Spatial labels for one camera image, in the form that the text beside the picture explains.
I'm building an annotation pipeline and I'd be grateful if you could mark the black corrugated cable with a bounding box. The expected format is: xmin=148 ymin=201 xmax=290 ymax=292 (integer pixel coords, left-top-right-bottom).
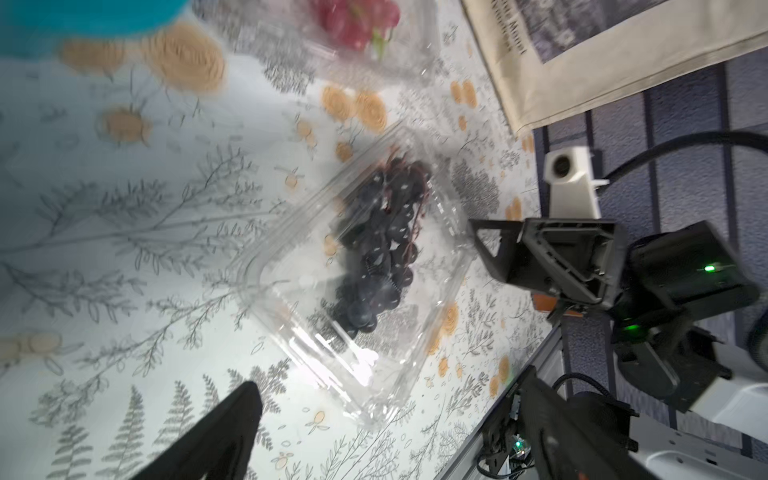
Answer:
xmin=602 ymin=130 xmax=768 ymax=184

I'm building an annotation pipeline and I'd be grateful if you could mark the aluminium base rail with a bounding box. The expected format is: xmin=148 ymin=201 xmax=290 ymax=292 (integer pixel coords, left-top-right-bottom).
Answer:
xmin=437 ymin=326 xmax=565 ymax=479

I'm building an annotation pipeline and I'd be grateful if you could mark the clear clamshell container back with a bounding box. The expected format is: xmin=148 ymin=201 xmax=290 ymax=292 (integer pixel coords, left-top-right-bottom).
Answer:
xmin=234 ymin=125 xmax=473 ymax=425

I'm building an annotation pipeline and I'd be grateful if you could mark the clear clamshell container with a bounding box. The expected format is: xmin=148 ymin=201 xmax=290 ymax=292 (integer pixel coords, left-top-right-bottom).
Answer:
xmin=234 ymin=125 xmax=473 ymax=425
xmin=259 ymin=1 xmax=439 ymax=90

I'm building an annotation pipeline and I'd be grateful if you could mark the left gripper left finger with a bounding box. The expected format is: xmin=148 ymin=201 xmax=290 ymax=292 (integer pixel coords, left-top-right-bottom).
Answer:
xmin=136 ymin=381 xmax=263 ymax=479

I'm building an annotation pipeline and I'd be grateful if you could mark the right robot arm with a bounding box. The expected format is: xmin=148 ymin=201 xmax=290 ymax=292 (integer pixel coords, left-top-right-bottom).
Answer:
xmin=472 ymin=218 xmax=760 ymax=479

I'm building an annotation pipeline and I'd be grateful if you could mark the black grape bunch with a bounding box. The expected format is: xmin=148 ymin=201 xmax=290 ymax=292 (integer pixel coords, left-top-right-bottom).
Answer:
xmin=329 ymin=156 xmax=432 ymax=338

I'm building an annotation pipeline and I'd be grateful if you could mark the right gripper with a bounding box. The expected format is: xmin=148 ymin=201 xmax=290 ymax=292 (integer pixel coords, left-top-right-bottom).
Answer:
xmin=469 ymin=218 xmax=759 ymax=312

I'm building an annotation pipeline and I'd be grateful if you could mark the teal plastic basket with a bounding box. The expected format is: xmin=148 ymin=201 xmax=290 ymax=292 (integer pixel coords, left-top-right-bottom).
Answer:
xmin=1 ymin=0 xmax=187 ymax=58

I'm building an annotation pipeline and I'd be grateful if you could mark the floral tablecloth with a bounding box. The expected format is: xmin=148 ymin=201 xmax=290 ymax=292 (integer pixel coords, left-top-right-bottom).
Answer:
xmin=1 ymin=1 xmax=550 ymax=479

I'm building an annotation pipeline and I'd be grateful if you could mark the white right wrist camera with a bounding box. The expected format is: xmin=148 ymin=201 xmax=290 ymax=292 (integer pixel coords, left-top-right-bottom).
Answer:
xmin=543 ymin=146 xmax=610 ymax=220

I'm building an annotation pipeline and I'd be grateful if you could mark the beige canvas tote bag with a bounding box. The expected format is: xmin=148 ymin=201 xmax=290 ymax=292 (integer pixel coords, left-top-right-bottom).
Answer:
xmin=463 ymin=0 xmax=767 ymax=133

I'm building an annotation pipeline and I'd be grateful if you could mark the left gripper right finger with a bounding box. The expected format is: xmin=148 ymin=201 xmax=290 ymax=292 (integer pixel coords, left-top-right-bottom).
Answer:
xmin=519 ymin=376 xmax=654 ymax=479

